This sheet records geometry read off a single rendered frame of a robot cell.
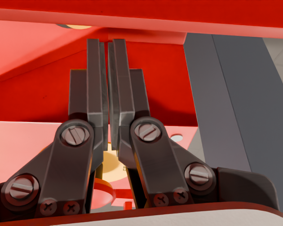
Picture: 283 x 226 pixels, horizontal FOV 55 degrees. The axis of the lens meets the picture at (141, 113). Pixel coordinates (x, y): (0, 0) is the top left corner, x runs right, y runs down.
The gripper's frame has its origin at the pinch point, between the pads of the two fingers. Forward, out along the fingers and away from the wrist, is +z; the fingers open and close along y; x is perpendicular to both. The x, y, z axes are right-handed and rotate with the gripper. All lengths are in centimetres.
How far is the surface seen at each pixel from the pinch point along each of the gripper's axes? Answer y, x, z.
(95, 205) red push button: -0.8, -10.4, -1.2
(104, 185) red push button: -0.2, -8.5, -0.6
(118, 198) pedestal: 14, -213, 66
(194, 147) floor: 63, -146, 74
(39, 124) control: -3.8, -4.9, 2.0
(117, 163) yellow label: 0.9, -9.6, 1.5
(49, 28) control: -3.1, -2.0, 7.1
